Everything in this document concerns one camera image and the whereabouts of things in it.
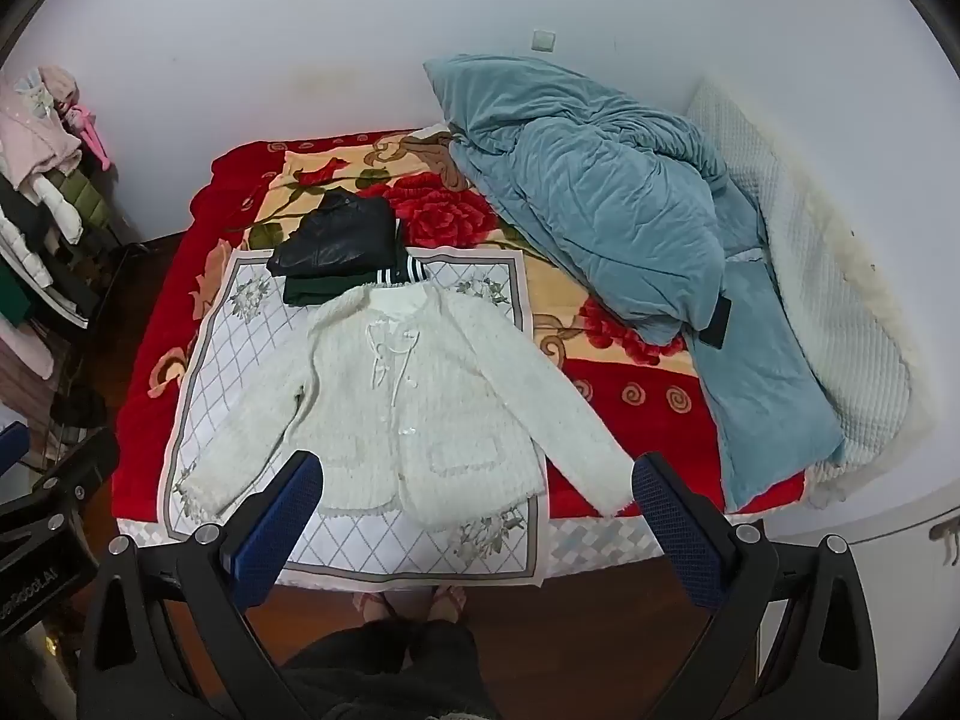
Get person's dark trousers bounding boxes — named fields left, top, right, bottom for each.
left=281, top=619, right=500, bottom=720

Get white fuzzy jacket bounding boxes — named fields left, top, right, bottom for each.
left=174, top=281, right=635, bottom=533

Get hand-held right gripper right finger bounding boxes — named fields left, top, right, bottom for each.
left=632, top=452, right=880, bottom=720

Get bed with patterned sheet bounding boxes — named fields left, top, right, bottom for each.
left=112, top=75, right=938, bottom=587

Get teal quilt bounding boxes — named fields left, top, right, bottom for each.
left=424, top=54, right=848, bottom=511

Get rack of hanging clothes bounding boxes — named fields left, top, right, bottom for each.
left=0, top=64, right=125, bottom=451

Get person's right foot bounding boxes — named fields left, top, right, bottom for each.
left=427, top=585, right=470, bottom=623

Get white cabinet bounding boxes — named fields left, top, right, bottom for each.
left=757, top=491, right=960, bottom=720

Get person's foot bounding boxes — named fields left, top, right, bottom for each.
left=352, top=591, right=410, bottom=623
left=427, top=585, right=470, bottom=623

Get black phone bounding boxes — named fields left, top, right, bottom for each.
left=701, top=296, right=734, bottom=350

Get black leather jacket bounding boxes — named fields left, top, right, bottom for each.
left=266, top=191, right=398, bottom=278

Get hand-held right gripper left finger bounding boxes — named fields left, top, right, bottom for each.
left=77, top=450, right=323, bottom=720

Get white diamond-pattern mat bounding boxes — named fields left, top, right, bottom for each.
left=163, top=246, right=548, bottom=587

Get red floral blanket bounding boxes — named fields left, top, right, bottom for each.
left=112, top=127, right=807, bottom=522

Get person's left foot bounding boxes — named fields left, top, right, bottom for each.
left=352, top=591, right=410, bottom=623

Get dark green striped-cuff garment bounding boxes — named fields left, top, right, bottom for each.
left=283, top=221, right=432, bottom=308

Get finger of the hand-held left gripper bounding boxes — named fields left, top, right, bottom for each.
left=0, top=427, right=121, bottom=541
left=0, top=424, right=31, bottom=477

